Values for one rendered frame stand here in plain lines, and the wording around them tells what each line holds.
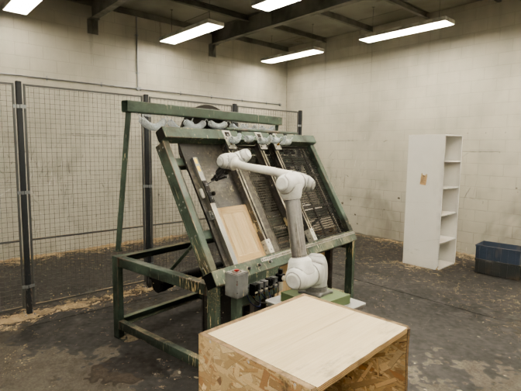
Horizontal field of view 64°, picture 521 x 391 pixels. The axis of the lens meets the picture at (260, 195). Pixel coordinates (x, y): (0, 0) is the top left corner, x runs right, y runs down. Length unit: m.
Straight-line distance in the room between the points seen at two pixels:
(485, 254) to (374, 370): 5.63
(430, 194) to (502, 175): 1.52
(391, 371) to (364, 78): 8.19
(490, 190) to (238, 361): 7.14
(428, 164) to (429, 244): 1.24
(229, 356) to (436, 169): 5.89
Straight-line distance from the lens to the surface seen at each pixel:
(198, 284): 3.28
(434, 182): 6.86
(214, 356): 1.28
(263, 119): 5.07
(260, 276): 3.47
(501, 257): 7.02
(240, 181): 3.73
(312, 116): 10.12
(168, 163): 3.38
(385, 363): 1.51
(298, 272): 2.68
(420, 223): 7.01
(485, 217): 8.11
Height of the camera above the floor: 1.79
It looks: 6 degrees down
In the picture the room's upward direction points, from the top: 1 degrees clockwise
